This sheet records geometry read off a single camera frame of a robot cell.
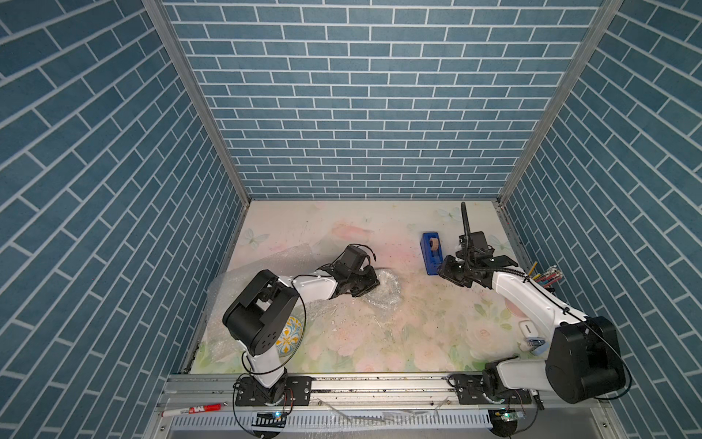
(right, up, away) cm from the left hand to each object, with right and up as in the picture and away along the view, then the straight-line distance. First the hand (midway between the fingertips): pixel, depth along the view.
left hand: (388, 285), depth 89 cm
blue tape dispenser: (+16, +8, +7) cm, 19 cm away
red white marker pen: (-53, -28, -20) cm, 63 cm away
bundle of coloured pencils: (+46, +5, -10) cm, 47 cm away
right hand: (+17, +5, -2) cm, 18 cm away
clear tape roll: (+17, +13, +8) cm, 23 cm away
